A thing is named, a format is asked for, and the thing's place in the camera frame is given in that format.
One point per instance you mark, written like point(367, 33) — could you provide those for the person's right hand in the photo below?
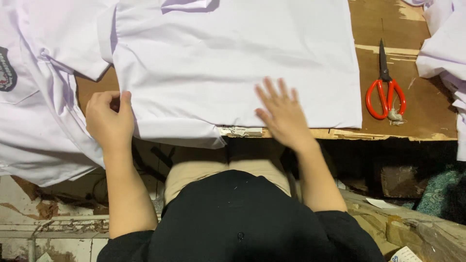
point(285, 118)

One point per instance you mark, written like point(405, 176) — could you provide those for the person's left hand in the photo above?
point(109, 125)

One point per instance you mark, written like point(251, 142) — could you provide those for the plain white shirt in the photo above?
point(225, 62)

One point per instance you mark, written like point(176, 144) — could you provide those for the white paper label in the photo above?
point(240, 131)

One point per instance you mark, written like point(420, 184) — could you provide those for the white shirt with badge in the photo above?
point(43, 120)

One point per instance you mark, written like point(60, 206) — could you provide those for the person's beige trousers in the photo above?
point(193, 171)

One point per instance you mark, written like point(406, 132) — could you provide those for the clump of loose thread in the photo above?
point(395, 117)

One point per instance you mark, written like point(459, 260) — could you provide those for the person's black top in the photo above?
point(240, 218)

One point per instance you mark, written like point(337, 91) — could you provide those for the dark embroidered badge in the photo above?
point(6, 71)

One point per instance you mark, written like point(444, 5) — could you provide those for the small white paper slip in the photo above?
point(380, 203)

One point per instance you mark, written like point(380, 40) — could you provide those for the brown wooden block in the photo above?
point(404, 182)

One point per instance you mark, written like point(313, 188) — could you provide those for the teal patterned cloth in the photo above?
point(442, 191)

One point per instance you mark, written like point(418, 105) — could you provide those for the brown cardboard heap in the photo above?
point(418, 233)

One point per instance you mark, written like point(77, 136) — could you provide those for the heap of white garments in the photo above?
point(446, 43)

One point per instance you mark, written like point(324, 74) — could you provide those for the printed white paper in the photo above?
point(406, 255)

